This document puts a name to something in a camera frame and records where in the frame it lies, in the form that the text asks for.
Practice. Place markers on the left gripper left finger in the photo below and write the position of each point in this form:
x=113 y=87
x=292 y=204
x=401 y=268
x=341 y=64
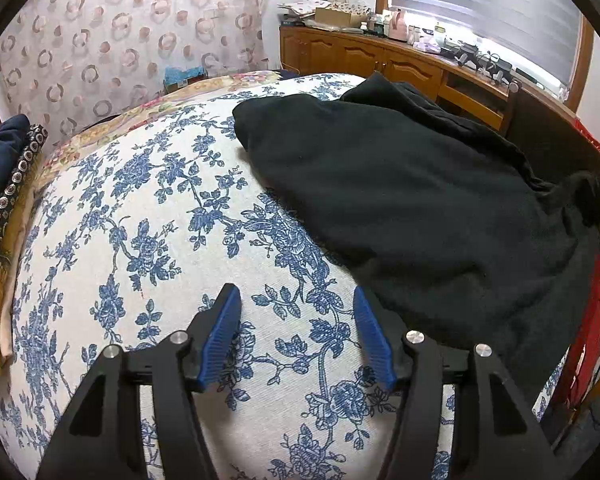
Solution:
x=99 y=435

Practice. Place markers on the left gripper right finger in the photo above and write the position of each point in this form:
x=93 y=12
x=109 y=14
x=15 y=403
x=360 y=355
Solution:
x=495 y=433

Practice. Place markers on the black printed t-shirt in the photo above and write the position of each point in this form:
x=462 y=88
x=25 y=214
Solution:
x=442 y=218

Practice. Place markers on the red garment at bedside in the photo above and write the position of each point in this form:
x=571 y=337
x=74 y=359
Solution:
x=585 y=352

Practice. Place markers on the folded gold yellow fabric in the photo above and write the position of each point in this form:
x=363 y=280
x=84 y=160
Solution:
x=15 y=233

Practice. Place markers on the blue floral white bedsheet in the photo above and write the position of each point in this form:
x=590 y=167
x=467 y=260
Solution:
x=135 y=239

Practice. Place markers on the folded black circle-patterned garment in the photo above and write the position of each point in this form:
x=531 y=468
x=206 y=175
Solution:
x=37 y=137

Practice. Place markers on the light blue cloth item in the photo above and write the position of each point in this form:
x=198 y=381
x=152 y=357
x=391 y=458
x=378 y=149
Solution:
x=176 y=78

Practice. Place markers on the wooden sideboard cabinet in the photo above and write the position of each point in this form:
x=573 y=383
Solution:
x=309 y=51

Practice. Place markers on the window roller blind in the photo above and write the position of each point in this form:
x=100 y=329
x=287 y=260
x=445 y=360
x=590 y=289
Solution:
x=545 y=32

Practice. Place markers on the cardboard box on sideboard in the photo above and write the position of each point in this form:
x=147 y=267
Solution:
x=338 y=18

